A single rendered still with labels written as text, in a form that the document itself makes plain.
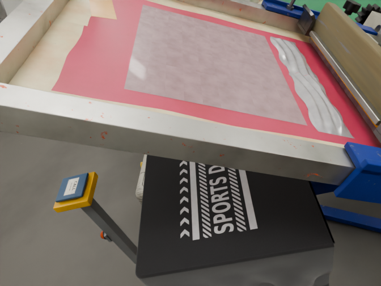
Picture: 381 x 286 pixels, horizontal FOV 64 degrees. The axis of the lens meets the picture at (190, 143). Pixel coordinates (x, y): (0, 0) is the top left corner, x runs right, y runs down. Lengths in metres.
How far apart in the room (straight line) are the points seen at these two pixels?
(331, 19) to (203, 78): 0.38
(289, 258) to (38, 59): 0.65
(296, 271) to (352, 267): 0.95
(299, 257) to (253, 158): 0.45
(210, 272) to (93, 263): 1.45
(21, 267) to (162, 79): 2.19
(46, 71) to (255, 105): 0.32
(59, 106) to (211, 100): 0.23
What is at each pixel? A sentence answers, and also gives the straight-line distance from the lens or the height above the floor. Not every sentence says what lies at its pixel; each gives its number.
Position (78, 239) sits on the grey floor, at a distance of 2.36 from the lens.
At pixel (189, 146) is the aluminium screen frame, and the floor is 1.41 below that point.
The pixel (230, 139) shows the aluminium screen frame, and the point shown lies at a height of 1.39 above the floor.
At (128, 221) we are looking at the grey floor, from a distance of 2.22.
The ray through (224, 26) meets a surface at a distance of 0.78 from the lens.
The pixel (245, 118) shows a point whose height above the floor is 1.34.
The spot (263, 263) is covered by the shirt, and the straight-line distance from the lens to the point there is 0.80.
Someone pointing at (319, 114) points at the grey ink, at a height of 1.27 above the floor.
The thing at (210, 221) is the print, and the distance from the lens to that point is 0.84.
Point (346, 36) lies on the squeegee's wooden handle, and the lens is 0.74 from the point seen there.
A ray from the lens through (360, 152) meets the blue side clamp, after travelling 0.46.
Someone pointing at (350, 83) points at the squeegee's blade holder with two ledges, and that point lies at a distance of 0.66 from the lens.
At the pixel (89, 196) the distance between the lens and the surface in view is 1.08.
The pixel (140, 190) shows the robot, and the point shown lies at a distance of 1.94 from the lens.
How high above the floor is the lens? 1.65
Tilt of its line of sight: 42 degrees down
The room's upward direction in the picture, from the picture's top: 23 degrees counter-clockwise
